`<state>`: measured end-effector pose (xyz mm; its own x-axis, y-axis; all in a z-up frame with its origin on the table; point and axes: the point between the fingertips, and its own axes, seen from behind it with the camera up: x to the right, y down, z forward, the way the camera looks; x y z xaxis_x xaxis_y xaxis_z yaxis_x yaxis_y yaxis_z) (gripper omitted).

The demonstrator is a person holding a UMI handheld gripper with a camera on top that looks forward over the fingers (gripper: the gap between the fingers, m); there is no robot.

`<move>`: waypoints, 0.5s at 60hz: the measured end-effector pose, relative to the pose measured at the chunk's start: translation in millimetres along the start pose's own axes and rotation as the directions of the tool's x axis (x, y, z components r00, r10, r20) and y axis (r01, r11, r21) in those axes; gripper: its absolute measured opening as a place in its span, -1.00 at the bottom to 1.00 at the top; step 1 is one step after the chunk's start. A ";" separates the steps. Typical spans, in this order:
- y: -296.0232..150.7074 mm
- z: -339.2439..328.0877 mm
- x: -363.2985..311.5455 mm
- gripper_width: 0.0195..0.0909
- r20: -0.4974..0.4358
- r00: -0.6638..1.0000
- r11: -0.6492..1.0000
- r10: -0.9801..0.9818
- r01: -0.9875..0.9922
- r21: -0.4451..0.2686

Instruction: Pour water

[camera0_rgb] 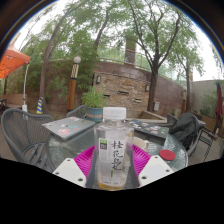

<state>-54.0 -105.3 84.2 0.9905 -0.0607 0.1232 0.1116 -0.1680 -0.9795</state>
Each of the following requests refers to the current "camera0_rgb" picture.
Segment grey chair holding jacket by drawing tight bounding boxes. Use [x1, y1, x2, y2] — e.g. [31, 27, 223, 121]
[166, 113, 206, 158]

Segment blue and yellow striped cone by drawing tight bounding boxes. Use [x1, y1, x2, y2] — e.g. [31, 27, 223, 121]
[35, 96, 45, 115]

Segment tall dark-trunked tree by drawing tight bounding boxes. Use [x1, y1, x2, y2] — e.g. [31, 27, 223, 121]
[126, 0, 188, 113]

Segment slim leaning tree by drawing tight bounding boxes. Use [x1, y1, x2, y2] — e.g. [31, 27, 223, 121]
[38, 9, 73, 108]

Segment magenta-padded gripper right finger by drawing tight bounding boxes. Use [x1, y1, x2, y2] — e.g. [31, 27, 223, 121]
[131, 143, 175, 188]

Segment green plant in blue pot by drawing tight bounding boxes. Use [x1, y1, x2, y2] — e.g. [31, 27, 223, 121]
[80, 87, 108, 123]

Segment clear white-capped drink bottle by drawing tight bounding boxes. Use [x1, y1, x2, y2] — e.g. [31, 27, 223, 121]
[93, 106, 135, 192]

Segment wooden globe-topped lamp post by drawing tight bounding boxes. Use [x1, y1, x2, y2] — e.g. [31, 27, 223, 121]
[66, 55, 82, 113]

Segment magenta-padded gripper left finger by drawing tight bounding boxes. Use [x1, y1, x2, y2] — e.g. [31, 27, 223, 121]
[52, 145, 98, 188]

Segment black metal slatted chair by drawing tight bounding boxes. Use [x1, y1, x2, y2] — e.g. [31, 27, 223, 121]
[199, 128, 219, 156]

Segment black jacket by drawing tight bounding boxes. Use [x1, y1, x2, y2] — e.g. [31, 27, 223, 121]
[168, 112, 201, 151]

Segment flat round red coaster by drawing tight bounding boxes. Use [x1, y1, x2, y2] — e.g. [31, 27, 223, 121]
[158, 149, 177, 161]

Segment silver laptop with stickers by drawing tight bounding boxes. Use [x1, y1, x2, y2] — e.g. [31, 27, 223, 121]
[42, 116, 97, 140]

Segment slim brown lamp post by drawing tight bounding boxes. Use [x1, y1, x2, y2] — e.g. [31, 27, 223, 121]
[181, 90, 188, 114]

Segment orange canopy with white pole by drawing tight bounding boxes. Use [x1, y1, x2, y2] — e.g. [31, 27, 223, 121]
[0, 44, 32, 113]

